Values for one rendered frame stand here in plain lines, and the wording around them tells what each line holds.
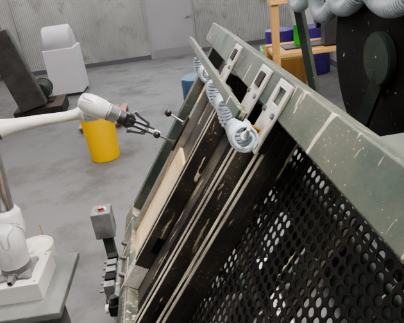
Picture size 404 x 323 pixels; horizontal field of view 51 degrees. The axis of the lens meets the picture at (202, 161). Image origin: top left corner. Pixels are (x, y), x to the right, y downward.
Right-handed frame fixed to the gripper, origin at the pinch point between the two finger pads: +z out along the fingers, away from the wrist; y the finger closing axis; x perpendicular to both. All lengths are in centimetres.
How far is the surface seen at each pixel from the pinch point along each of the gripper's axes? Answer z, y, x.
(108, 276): 8, 77, 27
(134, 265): 10, 45, 56
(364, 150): 7, -61, 154
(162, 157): 14.5, 19.2, -18.0
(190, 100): 14.1, -19.7, -18.1
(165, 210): 10, 13, 56
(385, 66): 45, -78, 83
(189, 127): 15.0, -11.3, 5.9
